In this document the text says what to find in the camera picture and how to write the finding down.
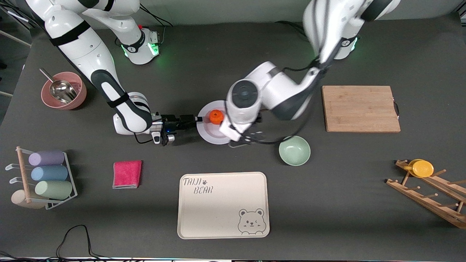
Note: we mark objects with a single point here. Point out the light green bowl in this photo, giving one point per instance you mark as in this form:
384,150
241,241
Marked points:
294,150

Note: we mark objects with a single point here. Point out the pink folded cloth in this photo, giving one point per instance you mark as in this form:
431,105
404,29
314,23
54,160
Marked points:
126,174

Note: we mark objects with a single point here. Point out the cream tray with bear print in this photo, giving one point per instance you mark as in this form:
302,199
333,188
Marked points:
222,207

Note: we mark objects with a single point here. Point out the green cup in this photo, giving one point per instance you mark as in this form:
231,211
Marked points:
54,189

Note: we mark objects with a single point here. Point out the metal scoop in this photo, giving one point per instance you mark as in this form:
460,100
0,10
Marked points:
63,91

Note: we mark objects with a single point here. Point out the pink bowl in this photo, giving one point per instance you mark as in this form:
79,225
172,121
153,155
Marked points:
78,82

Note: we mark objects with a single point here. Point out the orange fruit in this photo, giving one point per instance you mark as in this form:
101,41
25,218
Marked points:
216,116

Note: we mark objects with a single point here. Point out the wooden peg dish rack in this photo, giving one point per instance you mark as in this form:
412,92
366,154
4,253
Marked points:
429,198

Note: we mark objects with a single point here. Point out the wooden rod of cup rack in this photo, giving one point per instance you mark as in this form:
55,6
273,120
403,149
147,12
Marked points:
24,174

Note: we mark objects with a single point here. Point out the blue cup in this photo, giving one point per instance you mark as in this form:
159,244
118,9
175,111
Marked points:
49,173

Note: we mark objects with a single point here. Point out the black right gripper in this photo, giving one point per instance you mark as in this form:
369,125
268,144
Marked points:
170,122

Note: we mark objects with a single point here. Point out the purple cup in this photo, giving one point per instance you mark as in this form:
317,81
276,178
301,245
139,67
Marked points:
47,158

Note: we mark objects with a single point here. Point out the wooden cutting board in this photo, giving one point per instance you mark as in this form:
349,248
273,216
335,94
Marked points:
346,109

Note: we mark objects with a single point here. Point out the beige cup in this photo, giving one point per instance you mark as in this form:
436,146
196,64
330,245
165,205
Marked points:
18,199

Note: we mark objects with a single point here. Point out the yellow cup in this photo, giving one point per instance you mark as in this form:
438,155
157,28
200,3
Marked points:
422,168

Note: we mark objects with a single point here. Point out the white frame bar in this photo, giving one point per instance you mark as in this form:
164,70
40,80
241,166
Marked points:
14,37

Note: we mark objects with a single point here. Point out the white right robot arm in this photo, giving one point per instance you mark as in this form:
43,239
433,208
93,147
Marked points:
87,51

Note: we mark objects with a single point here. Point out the white round plate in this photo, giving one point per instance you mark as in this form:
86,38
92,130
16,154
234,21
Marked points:
211,133

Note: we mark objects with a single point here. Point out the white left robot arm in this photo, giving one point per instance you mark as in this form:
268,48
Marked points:
276,91

